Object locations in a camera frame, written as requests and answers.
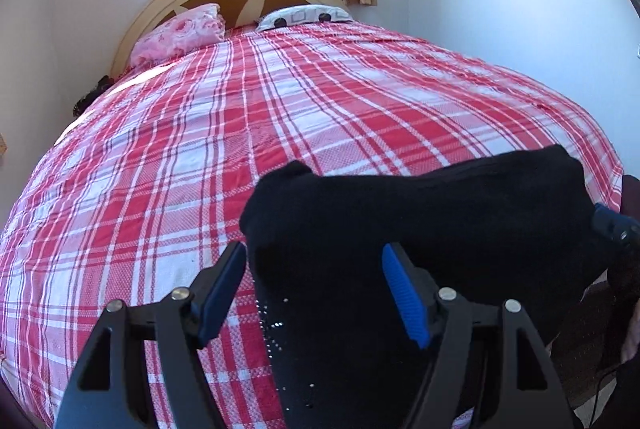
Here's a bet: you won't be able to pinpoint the white patterned pillow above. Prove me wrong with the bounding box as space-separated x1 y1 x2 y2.
255 5 353 32

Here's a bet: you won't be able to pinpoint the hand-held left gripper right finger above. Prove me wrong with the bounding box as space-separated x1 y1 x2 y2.
382 243 576 429

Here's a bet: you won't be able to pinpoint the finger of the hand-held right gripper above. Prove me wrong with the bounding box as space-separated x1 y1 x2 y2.
591 203 640 255

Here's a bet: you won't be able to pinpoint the pink ruffled pillow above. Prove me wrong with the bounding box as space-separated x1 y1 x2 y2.
130 3 226 67

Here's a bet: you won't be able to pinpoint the person's right forearm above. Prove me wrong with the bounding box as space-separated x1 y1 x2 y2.
622 309 640 362

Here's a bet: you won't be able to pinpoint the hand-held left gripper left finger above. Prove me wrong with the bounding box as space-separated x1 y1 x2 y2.
54 243 247 429

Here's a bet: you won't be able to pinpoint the black cable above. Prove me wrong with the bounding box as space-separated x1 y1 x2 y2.
589 359 623 429

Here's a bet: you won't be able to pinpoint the dark cloth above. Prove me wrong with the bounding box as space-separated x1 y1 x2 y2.
72 76 113 117

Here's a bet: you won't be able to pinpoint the black pants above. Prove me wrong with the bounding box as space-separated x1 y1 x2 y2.
239 145 618 429

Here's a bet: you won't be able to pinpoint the red plaid bed blanket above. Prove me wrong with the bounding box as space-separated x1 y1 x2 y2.
0 20 626 429

